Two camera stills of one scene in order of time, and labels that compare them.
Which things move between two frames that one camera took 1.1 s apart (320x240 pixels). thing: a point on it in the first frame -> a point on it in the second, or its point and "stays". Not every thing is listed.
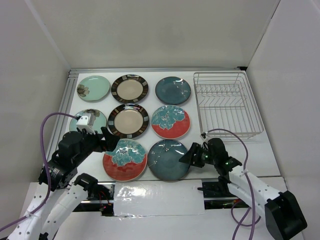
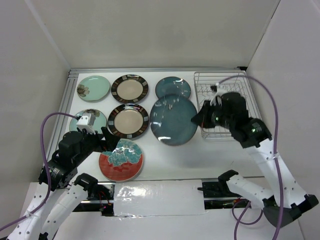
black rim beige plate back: [129, 88] stays
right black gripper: [198, 155] -> [206, 116]
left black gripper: [109, 144] stays
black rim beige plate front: [129, 120] stays
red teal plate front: [127, 162] stays
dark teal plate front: [163, 160] -> [170, 119]
